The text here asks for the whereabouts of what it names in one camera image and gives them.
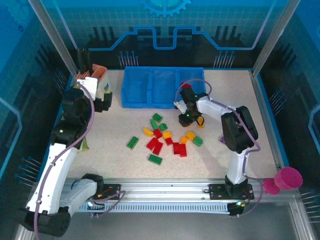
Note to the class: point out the black controller box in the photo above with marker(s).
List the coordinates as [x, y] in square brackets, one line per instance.
[236, 209]

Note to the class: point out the yellow wedge lego brick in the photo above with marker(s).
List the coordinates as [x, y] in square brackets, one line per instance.
[148, 132]

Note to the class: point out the purple snack packet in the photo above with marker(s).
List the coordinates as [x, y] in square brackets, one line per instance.
[222, 140]

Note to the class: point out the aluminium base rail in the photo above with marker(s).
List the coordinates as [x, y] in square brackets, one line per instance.
[162, 190]

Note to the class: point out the small pink foam cylinder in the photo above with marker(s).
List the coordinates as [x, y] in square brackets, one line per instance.
[271, 187]

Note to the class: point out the aluminium frame post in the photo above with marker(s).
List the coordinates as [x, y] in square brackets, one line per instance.
[51, 31]
[278, 31]

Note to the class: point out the aluminium side rail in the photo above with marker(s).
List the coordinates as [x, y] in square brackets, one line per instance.
[261, 96]

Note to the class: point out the orange plastic organizer container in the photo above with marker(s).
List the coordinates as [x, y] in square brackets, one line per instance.
[98, 71]

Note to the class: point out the green yellow snack packet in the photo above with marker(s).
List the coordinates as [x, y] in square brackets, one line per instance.
[83, 146]

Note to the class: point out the long red lego brick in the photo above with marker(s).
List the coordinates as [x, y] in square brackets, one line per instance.
[157, 148]
[151, 143]

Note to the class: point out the orange lego brick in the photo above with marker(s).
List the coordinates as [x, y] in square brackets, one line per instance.
[200, 123]
[184, 140]

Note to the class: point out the large red lego brick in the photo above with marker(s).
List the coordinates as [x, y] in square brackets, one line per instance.
[182, 151]

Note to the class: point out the green lego brick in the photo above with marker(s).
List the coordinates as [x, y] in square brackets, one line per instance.
[155, 159]
[157, 117]
[132, 142]
[153, 124]
[163, 126]
[197, 141]

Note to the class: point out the black stick tool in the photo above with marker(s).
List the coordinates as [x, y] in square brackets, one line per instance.
[80, 60]
[87, 60]

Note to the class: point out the blue three-compartment bin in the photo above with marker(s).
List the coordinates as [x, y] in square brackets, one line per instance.
[140, 85]

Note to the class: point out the pink plastic cup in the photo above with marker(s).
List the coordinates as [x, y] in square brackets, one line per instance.
[288, 178]

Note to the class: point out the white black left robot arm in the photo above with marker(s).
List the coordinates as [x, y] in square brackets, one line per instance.
[60, 170]

